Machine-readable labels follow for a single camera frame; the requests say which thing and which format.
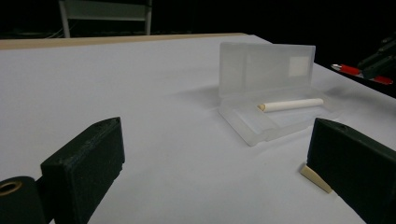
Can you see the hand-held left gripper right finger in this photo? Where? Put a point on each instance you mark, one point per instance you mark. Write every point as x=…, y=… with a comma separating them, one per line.
x=351, y=168

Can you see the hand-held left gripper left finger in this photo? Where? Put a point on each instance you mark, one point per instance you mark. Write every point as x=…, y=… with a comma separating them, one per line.
x=87, y=165

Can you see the red pen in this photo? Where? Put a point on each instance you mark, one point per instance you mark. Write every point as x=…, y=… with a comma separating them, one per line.
x=350, y=70

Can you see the small beige eraser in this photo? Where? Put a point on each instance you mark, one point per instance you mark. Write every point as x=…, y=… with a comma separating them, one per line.
x=314, y=177

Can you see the white pencil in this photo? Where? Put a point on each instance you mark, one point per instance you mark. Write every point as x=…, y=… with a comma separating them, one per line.
x=292, y=104

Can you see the clear plastic pencil case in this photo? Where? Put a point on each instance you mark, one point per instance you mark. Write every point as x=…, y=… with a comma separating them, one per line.
x=267, y=90

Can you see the white metal stand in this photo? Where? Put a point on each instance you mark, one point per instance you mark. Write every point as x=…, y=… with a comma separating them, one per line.
x=106, y=12

